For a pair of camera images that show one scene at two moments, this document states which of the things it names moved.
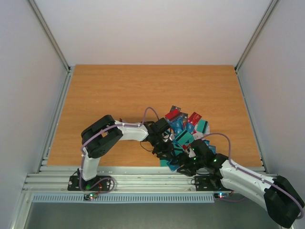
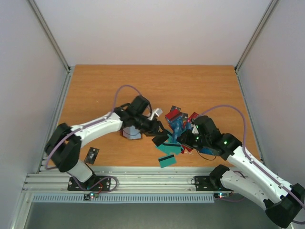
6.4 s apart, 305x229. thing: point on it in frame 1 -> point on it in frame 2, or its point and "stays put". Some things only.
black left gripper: (167, 151) -> (153, 130)
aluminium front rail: (47, 179) stays put
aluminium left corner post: (55, 46) stays put
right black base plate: (209, 183) stays put
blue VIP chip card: (173, 167) -> (177, 124)
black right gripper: (188, 164) -> (187, 139)
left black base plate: (99, 183) stays put
